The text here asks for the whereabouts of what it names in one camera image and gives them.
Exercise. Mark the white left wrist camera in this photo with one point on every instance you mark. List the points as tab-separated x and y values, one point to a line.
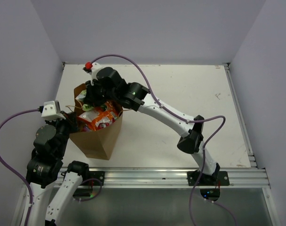
51	111

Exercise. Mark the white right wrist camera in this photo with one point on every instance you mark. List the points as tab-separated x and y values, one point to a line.
92	69

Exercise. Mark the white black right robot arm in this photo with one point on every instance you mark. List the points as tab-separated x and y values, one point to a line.
106	84

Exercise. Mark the green small snack packet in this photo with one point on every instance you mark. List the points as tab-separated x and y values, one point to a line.
80	99

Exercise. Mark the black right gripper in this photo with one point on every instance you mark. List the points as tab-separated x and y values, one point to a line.
91	98

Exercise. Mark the orange white snack packet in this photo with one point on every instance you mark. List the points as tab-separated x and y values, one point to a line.
91	117

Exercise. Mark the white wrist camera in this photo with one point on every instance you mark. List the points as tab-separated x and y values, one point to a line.
51	111
92	69

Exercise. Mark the pink small snack packet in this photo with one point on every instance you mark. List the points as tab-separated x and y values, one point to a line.
102	124

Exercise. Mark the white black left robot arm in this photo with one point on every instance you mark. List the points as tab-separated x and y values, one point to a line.
43	169

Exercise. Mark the purple candy packet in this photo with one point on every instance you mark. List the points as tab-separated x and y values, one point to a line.
85	128

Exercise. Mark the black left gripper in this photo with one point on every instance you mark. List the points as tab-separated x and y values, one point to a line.
70	119

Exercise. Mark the red snack packet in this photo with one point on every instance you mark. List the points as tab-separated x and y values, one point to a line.
107	106

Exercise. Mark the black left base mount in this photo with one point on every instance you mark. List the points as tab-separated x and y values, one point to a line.
92	185

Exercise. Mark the brown paper bag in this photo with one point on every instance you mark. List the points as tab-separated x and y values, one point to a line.
96	144

